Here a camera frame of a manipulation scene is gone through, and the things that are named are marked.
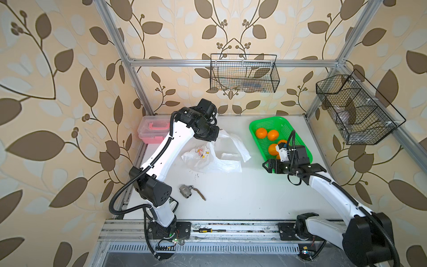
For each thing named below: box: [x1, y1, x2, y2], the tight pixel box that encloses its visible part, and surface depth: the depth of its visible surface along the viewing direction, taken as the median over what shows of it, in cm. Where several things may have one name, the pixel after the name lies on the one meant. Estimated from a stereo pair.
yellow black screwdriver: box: [192, 228, 227, 234], surface depth 77 cm
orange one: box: [255, 127, 268, 140], surface depth 107 cm
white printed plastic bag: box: [181, 129, 252, 173], surface depth 75 cm
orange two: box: [267, 129, 280, 142], surface depth 106 cm
